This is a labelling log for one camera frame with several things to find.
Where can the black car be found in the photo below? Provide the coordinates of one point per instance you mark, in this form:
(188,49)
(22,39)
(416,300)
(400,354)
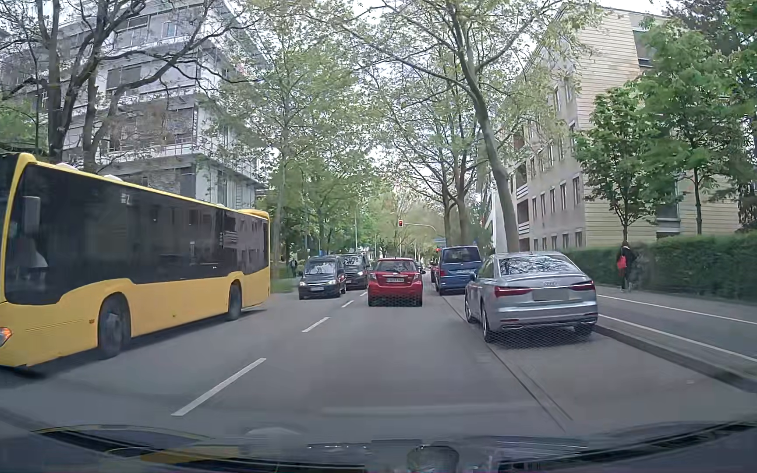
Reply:
(356,270)

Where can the red car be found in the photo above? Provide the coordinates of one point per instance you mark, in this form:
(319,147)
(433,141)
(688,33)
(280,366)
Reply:
(395,282)

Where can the dark grey car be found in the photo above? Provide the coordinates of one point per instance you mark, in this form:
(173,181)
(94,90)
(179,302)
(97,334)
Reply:
(322,277)

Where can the blue van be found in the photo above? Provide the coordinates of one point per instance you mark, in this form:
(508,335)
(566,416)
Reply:
(457,266)

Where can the person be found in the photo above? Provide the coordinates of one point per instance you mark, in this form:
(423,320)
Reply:
(626,266)
(294,265)

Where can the grass verge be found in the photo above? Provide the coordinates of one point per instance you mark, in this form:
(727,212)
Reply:
(282,284)

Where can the row of trees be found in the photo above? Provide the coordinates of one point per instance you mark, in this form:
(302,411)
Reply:
(306,151)
(483,131)

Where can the grey asphalt road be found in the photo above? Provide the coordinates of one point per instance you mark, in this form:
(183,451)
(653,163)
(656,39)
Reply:
(385,368)

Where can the silver saloon car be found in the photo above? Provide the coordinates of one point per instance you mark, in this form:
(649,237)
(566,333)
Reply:
(536,295)

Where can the car's own bonnet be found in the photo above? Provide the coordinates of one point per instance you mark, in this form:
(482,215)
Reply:
(378,453)

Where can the road markings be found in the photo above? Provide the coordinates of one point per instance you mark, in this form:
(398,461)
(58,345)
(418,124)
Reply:
(219,387)

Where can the beige building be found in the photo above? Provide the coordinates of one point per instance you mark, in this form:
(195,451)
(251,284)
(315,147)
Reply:
(589,164)

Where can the white building with balconies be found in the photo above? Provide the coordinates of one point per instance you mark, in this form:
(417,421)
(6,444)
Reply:
(168,111)

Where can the yellow and black bus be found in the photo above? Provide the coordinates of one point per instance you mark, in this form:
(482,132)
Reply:
(122,263)

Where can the small green tree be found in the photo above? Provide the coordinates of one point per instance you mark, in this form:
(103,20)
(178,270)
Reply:
(625,157)

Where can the grey pavement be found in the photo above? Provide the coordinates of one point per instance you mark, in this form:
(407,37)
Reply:
(694,322)

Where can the green hedge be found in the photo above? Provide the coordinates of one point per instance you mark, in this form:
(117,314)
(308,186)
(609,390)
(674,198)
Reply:
(720,263)

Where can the bare dark tree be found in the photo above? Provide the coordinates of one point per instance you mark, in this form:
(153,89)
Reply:
(69,79)

